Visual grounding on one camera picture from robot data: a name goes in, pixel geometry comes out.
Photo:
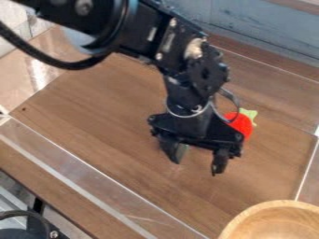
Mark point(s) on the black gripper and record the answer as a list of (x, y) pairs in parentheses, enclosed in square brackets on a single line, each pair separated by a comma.
[(201, 129)]

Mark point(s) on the red plush strawberry toy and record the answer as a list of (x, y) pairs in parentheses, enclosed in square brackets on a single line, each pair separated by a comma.
[(243, 121)]

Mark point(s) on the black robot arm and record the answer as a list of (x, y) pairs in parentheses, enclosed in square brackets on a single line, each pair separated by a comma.
[(145, 30)]

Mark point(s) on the wooden bowl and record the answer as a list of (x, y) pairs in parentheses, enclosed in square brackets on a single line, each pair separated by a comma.
[(281, 219)]

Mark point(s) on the clear acrylic enclosure wall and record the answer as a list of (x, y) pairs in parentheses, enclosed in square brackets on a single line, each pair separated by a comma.
[(76, 144)]

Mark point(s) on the black clamp with cable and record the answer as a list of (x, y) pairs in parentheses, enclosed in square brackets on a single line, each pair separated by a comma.
[(38, 228)]

